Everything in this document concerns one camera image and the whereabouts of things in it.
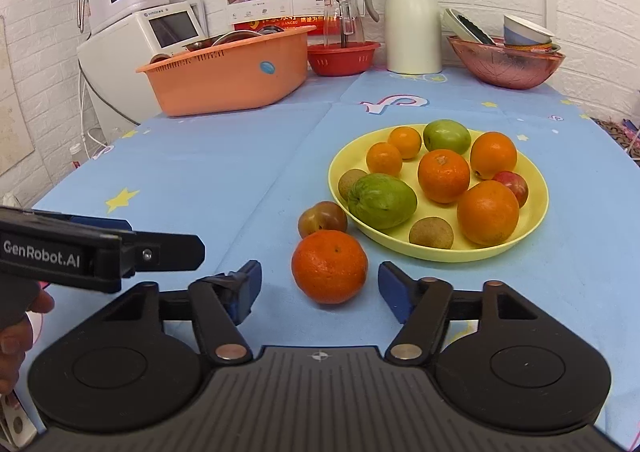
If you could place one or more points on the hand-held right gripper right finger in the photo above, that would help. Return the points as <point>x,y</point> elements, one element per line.
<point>392,292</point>

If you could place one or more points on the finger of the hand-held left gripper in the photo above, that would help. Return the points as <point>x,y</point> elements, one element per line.
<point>170,252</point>
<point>100,223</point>

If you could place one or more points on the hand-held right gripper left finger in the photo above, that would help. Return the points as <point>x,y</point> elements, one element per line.
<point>247,289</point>

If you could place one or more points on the deep orange tangerine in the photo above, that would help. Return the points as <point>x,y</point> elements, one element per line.
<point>329,266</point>
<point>443,175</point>

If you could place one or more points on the brown kiwi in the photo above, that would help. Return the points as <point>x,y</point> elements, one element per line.
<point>351,183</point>
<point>431,232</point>

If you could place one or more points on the green mango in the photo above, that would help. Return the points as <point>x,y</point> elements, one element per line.
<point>382,200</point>

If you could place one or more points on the brown red plum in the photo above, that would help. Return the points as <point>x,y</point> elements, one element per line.
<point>320,217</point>

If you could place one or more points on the large smooth orange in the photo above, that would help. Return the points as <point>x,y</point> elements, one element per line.
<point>487,212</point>
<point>493,154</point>

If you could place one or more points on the small orange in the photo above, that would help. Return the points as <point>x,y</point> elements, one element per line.
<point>384,158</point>
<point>404,142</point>

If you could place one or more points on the red apple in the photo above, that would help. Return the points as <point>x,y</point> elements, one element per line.
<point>514,188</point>

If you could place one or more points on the round green fruit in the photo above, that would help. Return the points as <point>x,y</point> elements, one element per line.
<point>446,136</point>

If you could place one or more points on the yellow plastic plate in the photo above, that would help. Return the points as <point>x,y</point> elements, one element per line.
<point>537,212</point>

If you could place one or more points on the person's left hand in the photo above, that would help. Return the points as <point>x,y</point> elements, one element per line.
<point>12,352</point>

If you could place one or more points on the white bottle with red label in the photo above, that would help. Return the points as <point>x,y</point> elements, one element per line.
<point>75,152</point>

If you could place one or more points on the blue printed tablecloth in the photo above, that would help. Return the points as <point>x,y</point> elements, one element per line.
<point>225,172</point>

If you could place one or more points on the white appliance with screen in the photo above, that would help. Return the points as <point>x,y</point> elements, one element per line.
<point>115,67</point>

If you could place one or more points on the steel bowl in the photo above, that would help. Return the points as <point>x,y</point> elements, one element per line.
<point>160,57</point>
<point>235,37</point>

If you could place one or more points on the orange plastic basket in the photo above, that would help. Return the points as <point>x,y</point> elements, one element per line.
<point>225,82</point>

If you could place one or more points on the red plastic basket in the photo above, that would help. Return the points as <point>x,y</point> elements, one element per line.
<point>342,62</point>

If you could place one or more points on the pink glass bowl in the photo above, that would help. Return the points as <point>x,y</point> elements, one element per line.
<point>505,69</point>

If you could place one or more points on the white thermos jug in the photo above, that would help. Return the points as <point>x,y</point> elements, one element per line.
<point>412,22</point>

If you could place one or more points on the patterned cloth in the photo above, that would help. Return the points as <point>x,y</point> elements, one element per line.
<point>617,132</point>

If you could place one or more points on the white dish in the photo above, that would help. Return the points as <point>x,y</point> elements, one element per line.
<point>465,24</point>

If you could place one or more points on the glass jug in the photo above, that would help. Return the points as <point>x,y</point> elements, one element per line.
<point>330,22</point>

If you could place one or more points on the clear glass cup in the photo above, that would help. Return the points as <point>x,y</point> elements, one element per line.
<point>352,12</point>

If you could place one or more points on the patterned ceramic bowl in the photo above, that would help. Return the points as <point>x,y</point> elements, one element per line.
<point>545,48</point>

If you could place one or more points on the white blue ceramic bowl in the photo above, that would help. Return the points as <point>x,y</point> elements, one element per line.
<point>525,29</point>

